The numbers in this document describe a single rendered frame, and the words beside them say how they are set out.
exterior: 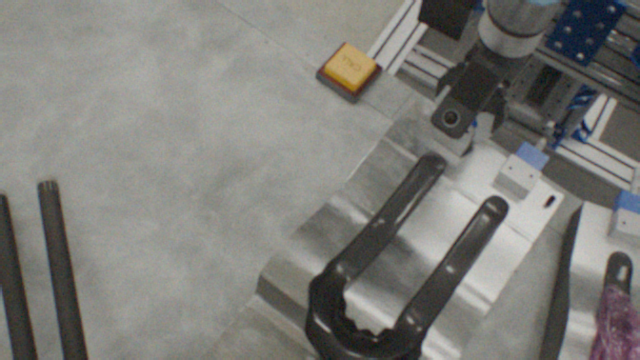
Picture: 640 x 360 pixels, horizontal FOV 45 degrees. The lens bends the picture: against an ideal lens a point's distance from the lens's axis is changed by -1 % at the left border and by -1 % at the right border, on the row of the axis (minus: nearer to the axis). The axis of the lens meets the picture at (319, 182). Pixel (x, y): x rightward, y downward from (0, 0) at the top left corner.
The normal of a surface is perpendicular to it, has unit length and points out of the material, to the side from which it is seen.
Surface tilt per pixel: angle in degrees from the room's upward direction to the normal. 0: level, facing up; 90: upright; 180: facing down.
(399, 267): 27
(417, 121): 0
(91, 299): 0
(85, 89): 0
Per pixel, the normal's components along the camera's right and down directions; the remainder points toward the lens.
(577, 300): 0.23, -0.78
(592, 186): 0.09, -0.44
